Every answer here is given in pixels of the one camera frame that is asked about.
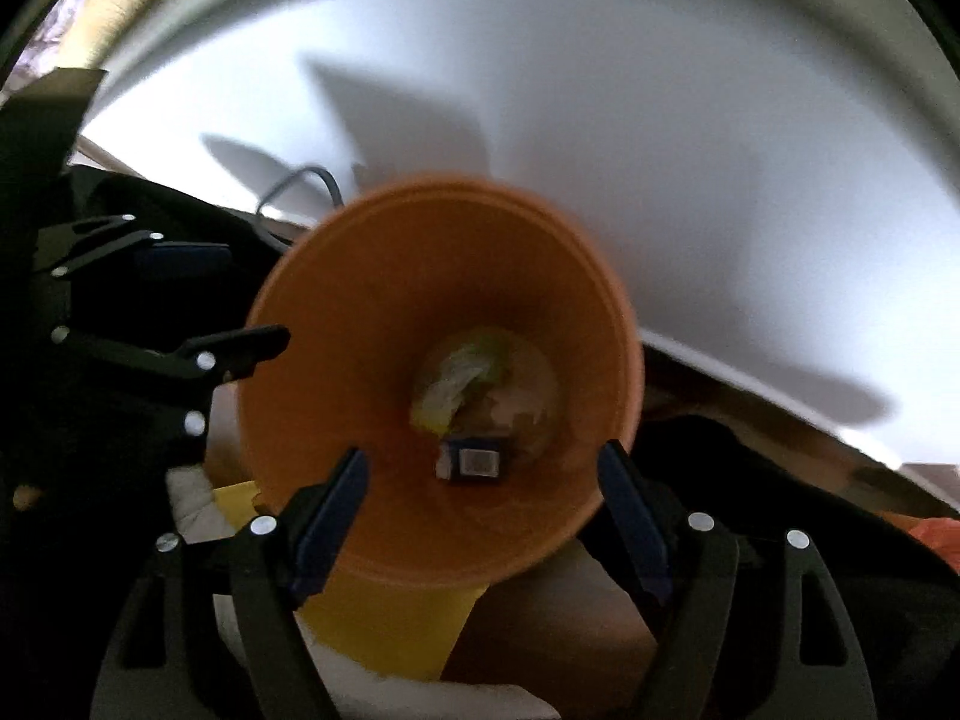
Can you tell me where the green plastic bottle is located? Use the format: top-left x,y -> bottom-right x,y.
409,327 -> 563,463

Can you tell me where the orange plastic trash bin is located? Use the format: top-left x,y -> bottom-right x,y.
238,176 -> 643,587

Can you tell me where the yellow cloth under bin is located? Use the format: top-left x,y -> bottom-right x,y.
213,481 -> 490,685

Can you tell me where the yellow floral fleece blanket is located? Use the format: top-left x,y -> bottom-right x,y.
2,0 -> 160,94

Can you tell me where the grey cable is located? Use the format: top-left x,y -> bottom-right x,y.
252,164 -> 347,252

